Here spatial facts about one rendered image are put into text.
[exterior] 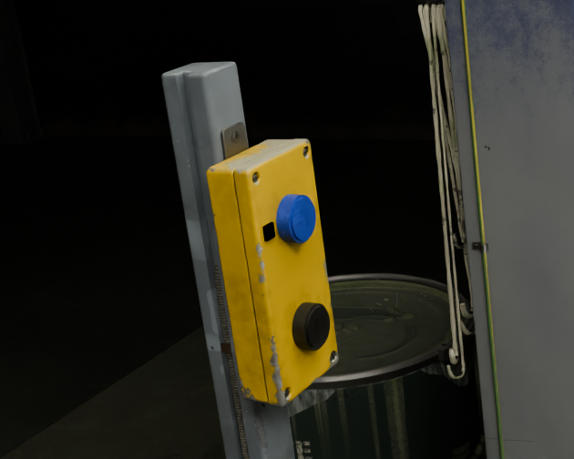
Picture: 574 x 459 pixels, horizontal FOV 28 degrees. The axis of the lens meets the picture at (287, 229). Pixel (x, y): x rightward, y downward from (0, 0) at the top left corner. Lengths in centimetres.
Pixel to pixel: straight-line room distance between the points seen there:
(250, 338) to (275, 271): 8
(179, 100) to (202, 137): 5
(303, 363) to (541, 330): 51
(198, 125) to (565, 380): 73
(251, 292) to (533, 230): 55
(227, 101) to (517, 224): 56
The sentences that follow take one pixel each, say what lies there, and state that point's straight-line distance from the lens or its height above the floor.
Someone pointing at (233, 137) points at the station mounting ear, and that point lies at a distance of 118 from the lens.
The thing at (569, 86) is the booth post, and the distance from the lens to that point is 152.
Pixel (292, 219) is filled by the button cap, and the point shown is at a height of 149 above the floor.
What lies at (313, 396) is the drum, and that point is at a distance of 225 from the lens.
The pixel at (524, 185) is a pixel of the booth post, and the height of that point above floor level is 137.
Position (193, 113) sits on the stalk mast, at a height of 160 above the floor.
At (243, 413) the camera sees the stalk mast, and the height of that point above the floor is 126.
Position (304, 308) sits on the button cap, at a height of 138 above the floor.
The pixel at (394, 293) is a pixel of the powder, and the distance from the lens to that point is 265.
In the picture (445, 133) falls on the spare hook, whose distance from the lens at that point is 168.
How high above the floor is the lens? 182
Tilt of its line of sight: 17 degrees down
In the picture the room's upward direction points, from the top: 8 degrees counter-clockwise
